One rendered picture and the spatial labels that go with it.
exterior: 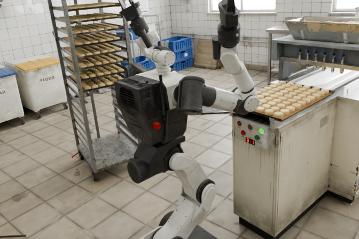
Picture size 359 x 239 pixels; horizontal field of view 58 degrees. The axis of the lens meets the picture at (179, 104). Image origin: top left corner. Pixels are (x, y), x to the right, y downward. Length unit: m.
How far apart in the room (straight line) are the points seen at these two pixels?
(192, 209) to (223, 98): 0.74
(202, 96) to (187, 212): 0.79
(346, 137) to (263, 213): 0.79
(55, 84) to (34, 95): 0.31
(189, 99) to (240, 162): 0.95
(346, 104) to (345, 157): 0.39
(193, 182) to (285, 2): 4.54
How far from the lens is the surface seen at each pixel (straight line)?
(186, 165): 1.67
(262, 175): 2.09
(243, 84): 1.45
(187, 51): 6.66
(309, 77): 2.71
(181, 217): 1.92
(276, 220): 2.23
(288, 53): 2.65
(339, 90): 2.49
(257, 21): 6.18
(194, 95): 1.32
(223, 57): 1.34
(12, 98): 4.71
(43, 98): 4.90
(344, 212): 2.75
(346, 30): 2.39
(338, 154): 2.61
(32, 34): 5.46
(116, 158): 3.12
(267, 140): 1.92
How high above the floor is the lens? 1.62
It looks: 20 degrees down
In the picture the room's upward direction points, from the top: 4 degrees counter-clockwise
